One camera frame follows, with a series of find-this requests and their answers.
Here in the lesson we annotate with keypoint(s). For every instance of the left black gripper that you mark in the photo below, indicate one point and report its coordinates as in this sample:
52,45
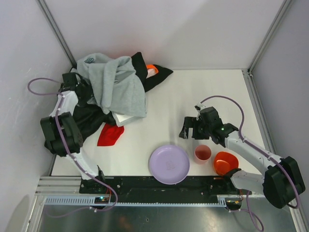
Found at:
80,90

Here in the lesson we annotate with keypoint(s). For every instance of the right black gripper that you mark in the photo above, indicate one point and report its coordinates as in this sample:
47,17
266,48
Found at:
195,129

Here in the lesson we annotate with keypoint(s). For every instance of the grey zip hoodie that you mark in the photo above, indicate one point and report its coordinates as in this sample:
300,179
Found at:
116,87

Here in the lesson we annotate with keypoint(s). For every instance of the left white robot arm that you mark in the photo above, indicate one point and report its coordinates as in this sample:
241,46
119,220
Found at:
64,129

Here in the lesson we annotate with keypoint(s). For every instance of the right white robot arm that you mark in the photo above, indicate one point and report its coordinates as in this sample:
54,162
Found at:
279,179

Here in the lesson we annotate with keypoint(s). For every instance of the black cloth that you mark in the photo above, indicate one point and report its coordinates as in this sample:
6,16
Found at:
149,79

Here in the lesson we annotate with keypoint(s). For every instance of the red cloth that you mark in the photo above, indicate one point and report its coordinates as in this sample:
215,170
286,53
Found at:
109,135

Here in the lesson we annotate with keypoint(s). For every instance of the orange fleece cloth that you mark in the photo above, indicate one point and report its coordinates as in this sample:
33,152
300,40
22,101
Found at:
152,67

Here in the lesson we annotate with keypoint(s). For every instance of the pink plastic cup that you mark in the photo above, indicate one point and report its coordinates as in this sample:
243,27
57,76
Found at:
202,154

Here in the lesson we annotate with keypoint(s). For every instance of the lilac plastic plate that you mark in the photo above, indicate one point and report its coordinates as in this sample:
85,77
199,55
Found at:
169,164

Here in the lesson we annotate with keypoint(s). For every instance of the orange plastic bowl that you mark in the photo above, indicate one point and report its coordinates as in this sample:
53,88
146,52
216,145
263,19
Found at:
225,162

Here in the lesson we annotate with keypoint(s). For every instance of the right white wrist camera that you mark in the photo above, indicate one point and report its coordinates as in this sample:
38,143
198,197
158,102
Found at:
199,107

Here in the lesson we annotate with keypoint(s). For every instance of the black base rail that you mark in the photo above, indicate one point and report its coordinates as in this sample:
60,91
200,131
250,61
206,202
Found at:
147,187

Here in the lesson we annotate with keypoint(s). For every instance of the left aluminium frame post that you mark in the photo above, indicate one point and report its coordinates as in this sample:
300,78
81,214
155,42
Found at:
56,30

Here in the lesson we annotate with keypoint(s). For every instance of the aluminium frame post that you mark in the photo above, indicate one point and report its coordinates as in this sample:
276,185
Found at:
56,30
276,23

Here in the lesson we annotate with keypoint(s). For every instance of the grey slotted cable duct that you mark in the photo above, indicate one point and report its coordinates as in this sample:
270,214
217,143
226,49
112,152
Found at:
213,201

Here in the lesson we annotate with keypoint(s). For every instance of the right aluminium frame post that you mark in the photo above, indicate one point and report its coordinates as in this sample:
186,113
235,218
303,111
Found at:
276,23

